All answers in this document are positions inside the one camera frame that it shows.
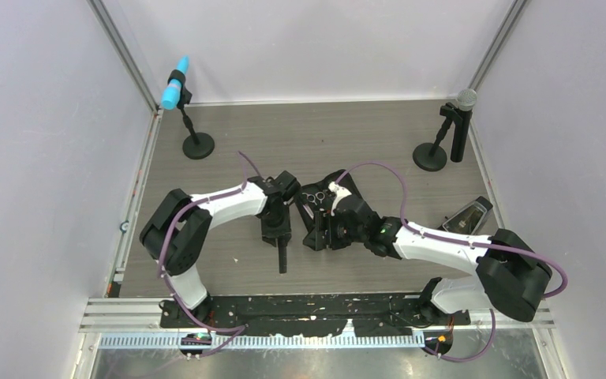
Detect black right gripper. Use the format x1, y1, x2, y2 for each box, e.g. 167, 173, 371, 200
304, 209, 367, 252

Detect black hair comb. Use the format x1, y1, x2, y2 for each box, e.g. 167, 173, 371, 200
277, 236, 288, 274

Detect silver hair scissors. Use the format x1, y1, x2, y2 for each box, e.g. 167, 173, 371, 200
302, 191, 327, 205

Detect black zip tool case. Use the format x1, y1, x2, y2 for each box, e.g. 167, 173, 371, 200
295, 169, 363, 250

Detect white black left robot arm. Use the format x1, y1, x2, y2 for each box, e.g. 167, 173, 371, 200
139, 171, 301, 327

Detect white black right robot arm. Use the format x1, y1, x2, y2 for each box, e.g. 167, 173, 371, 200
320, 194, 552, 324

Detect black right microphone stand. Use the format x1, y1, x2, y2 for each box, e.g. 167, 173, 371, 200
412, 103, 461, 172

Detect black microphone stand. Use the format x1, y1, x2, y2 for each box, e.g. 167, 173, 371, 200
177, 88, 215, 160
412, 103, 461, 172

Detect black left microphone stand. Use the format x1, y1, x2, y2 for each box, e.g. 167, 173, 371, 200
177, 88, 215, 160

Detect clear black box device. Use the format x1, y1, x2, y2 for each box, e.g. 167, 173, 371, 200
438, 196, 493, 235

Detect blue microphone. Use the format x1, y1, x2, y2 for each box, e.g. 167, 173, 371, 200
161, 55, 189, 111

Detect black silver microphone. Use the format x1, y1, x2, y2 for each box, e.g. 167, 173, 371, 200
451, 88, 477, 163

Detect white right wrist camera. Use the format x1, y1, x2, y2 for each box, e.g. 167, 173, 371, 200
328, 182, 352, 216

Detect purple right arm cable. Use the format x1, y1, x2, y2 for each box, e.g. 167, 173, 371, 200
333, 160, 570, 364

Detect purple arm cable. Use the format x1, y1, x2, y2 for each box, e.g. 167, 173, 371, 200
156, 150, 265, 358
333, 160, 570, 364

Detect black mounting base plate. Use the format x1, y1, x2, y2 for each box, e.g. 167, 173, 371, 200
159, 293, 470, 337

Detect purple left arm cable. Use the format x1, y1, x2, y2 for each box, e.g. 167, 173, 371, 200
156, 150, 265, 358

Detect aluminium frame rail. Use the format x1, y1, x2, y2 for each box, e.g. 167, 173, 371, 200
80, 298, 555, 355

